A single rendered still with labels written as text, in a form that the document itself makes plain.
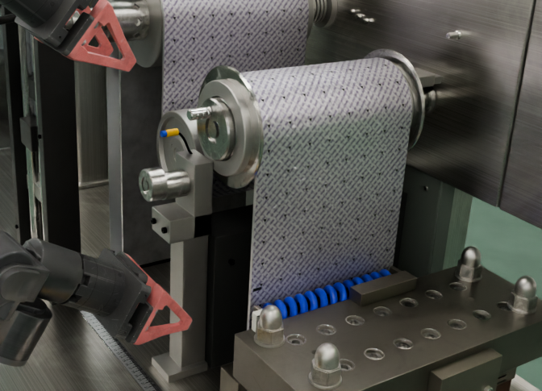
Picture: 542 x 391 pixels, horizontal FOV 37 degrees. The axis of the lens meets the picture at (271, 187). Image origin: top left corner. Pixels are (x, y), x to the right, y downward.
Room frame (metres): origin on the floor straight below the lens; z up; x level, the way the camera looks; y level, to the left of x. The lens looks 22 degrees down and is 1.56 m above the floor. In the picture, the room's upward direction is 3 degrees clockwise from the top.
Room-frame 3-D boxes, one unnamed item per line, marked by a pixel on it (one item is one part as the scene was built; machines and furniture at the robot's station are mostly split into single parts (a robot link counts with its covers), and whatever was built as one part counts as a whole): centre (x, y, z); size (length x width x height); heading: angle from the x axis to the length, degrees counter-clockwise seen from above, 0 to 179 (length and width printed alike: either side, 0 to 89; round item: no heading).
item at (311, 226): (0.95, -0.08, 1.12); 0.23 x 0.01 x 0.18; 125
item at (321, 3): (1.30, -0.04, 1.33); 0.07 x 0.07 x 0.07; 35
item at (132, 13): (1.12, 0.22, 1.33); 0.06 x 0.06 x 0.06; 35
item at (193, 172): (0.94, 0.11, 1.05); 0.06 x 0.05 x 0.31; 125
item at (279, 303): (0.93, -0.09, 1.03); 0.21 x 0.04 x 0.03; 125
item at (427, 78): (1.10, -0.19, 1.28); 0.06 x 0.05 x 0.02; 125
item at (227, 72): (0.93, 0.05, 1.25); 0.15 x 0.01 x 0.15; 35
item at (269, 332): (0.82, -0.01, 1.05); 0.04 x 0.04 x 0.04
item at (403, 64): (1.08, -0.15, 1.25); 0.15 x 0.01 x 0.15; 35
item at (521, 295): (0.93, -0.33, 1.05); 0.04 x 0.04 x 0.04
